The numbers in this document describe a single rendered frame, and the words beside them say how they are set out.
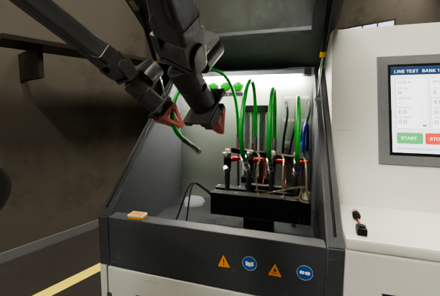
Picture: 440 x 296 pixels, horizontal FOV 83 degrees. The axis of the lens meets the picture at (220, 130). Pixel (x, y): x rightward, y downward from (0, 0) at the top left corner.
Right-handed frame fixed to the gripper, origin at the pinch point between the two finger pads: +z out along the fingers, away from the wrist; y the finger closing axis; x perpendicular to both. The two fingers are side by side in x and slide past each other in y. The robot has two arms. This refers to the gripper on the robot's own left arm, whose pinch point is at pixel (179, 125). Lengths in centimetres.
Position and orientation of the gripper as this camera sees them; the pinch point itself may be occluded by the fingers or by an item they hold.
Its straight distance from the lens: 82.2
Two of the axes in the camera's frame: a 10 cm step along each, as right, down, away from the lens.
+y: -5.1, 1.3, 8.5
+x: -5.0, 7.5, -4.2
